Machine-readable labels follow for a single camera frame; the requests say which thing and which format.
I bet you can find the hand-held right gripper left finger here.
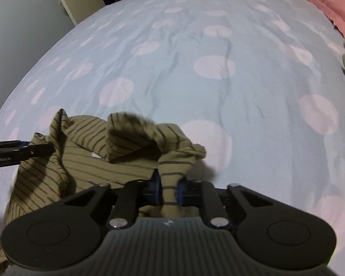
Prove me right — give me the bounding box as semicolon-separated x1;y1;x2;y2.
64;175;162;230

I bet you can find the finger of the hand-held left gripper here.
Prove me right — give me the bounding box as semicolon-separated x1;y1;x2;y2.
0;140;56;158

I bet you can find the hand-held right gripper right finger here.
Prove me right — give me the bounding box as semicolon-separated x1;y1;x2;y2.
177;178;275;230

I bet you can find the brown striped shirt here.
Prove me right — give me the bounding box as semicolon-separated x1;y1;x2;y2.
0;109;207;275

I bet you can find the polka dot bed sheet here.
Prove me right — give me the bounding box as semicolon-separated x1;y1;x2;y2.
0;0;345;265

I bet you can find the pink pillow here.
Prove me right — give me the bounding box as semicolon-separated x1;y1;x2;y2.
295;0;345;39

